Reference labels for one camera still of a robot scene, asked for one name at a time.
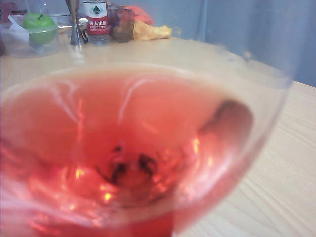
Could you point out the clear glass goblet red liquid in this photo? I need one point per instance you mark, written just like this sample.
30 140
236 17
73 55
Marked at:
148 111

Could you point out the orange yellow cloth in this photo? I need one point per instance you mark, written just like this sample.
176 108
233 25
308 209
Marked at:
150 30

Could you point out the dark glass jar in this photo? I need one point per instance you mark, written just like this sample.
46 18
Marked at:
121 27

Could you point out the water bottle red label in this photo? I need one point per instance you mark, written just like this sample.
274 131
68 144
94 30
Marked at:
98 24

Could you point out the metal cocktail jigger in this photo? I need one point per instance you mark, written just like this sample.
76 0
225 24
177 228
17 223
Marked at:
75 29

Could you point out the green apple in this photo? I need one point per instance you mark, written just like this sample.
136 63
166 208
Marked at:
39 24

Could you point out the clear plastic container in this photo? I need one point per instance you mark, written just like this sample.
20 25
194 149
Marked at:
14 49

